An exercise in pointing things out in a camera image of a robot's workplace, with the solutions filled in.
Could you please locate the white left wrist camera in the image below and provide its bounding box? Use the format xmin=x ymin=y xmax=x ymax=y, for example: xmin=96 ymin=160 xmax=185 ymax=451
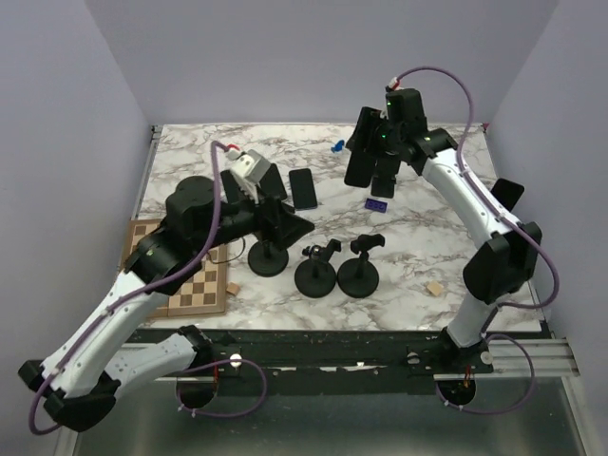
xmin=229 ymin=149 xmax=271 ymax=203

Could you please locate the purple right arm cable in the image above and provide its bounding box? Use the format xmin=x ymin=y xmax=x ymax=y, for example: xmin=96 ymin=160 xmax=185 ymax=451
xmin=387 ymin=67 xmax=561 ymax=414

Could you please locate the black smartphone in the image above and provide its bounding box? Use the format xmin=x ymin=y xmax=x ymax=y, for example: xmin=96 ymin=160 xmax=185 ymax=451
xmin=344 ymin=142 xmax=377 ymax=188
xmin=490 ymin=178 xmax=524 ymax=212
xmin=258 ymin=163 xmax=288 ymax=201

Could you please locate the blue-edged smartphone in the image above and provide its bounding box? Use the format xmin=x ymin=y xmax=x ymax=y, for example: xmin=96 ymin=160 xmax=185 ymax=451
xmin=288 ymin=168 xmax=318 ymax=210

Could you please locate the wooden chessboard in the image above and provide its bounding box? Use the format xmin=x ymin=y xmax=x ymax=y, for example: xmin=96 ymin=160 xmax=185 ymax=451
xmin=146 ymin=245 xmax=228 ymax=321

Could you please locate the tall black round phone stand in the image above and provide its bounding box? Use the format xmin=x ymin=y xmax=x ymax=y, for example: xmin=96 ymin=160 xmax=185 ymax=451
xmin=337 ymin=234 xmax=386 ymax=298

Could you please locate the black folding phone stand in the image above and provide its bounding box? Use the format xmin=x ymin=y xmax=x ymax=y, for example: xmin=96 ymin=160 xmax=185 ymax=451
xmin=370 ymin=158 xmax=400 ymax=199

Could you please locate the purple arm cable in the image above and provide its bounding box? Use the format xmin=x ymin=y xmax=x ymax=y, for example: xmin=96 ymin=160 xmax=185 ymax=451
xmin=28 ymin=141 xmax=268 ymax=436
xmin=387 ymin=67 xmax=561 ymax=414

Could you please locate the black round-base phone stand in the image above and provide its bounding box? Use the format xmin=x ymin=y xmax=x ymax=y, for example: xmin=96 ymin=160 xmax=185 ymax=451
xmin=247 ymin=241 xmax=289 ymax=277

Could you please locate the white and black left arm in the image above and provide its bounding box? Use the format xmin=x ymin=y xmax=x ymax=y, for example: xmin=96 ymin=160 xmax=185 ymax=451
xmin=18 ymin=177 xmax=314 ymax=432

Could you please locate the small wooden block near chessboard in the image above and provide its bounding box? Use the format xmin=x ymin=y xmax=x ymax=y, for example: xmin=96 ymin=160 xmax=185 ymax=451
xmin=226 ymin=282 xmax=240 ymax=295

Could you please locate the purple rectangular plate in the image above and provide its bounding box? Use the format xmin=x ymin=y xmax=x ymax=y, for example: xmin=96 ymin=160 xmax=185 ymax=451
xmin=365 ymin=199 xmax=388 ymax=213

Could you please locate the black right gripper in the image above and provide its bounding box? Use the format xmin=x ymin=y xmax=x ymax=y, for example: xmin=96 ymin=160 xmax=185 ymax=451
xmin=344 ymin=106 xmax=403 ymax=162

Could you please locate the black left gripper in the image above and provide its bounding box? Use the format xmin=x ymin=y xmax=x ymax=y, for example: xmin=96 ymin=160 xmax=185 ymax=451
xmin=195 ymin=177 xmax=316 ymax=253

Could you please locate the small wooden block right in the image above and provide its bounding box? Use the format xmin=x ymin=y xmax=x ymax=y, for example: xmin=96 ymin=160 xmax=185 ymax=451
xmin=426 ymin=281 xmax=444 ymax=296

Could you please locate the black mounting rail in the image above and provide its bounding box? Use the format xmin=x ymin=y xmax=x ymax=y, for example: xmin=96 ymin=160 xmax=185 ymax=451
xmin=127 ymin=327 xmax=557 ymax=398

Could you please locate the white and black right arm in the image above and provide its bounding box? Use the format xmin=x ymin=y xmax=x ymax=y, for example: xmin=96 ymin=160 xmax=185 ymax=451
xmin=344 ymin=88 xmax=542 ymax=372

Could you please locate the blue plastic piece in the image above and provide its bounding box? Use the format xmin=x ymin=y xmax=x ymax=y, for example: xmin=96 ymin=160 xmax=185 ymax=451
xmin=331 ymin=140 xmax=345 ymax=153

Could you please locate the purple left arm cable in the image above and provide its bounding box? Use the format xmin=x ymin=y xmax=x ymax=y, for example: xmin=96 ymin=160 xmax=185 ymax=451
xmin=28 ymin=141 xmax=268 ymax=436

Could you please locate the teal smartphone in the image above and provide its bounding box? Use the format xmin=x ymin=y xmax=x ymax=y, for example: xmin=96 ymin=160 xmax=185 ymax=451
xmin=220 ymin=170 xmax=242 ymax=204

